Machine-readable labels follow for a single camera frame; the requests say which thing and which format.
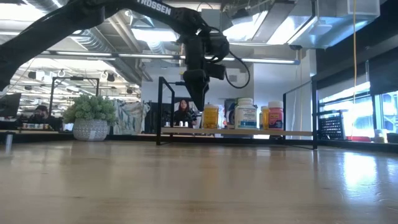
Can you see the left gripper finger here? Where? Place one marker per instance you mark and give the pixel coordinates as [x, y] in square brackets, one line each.
[196, 87]

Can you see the amber bottle white cap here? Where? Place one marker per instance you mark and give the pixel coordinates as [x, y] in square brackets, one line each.
[211, 117]

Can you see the large white bottle striped label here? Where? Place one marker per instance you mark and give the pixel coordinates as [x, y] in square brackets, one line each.
[245, 113]

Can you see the pink bottle white cap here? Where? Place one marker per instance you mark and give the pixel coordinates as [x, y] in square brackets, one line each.
[275, 115]

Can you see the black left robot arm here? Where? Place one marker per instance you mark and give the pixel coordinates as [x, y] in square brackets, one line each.
[46, 34]

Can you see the person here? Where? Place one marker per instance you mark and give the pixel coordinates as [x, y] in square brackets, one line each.
[42, 113]
[184, 116]

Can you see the patterned draped cloth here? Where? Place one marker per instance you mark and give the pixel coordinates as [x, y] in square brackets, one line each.
[130, 118]

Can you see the orange bottle white cap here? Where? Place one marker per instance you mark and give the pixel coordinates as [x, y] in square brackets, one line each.
[265, 119]

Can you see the long ceiling light bar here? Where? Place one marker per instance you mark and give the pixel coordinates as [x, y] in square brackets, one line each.
[93, 54]

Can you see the green potted plant white pot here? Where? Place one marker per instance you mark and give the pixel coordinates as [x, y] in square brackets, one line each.
[90, 124]

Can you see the black plastic crate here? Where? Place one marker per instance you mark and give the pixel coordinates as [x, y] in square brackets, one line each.
[332, 127]

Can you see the grey ceiling air unit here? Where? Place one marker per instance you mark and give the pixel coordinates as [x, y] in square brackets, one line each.
[342, 25]

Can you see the red tray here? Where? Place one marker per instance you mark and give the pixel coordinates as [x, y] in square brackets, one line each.
[357, 139]

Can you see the black monitor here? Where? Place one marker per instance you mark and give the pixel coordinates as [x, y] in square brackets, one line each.
[11, 105]

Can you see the yellow background container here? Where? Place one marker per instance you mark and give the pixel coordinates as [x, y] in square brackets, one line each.
[380, 138]

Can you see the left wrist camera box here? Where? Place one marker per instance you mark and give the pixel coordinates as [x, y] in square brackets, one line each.
[219, 71]

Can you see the wooden shelf black metal frame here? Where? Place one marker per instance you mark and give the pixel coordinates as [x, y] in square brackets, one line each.
[236, 132]

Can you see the black background metal frame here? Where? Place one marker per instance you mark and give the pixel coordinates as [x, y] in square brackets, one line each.
[74, 78]

